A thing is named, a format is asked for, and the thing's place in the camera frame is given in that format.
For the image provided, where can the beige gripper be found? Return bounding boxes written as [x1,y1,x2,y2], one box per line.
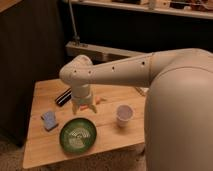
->
[72,84,97,115]

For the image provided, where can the green ceramic bowl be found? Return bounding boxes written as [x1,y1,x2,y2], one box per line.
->
[59,118,97,154]

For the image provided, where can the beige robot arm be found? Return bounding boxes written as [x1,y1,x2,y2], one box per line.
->
[60,48,213,171]

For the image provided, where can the small orange object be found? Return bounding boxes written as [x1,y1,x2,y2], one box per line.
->
[80,96,107,111]

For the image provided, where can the blue sponge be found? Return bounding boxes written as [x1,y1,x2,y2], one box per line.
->
[41,111,58,131]

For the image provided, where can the wooden table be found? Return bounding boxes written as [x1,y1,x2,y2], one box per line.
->
[23,79,145,169]

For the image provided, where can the white paper cup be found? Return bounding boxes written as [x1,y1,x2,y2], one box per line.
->
[116,105,133,127]

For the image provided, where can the metal pole stand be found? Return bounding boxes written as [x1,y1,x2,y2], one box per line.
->
[68,0,86,46]

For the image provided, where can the wooden shelf with items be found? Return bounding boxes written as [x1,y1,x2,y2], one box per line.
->
[62,0,213,20]

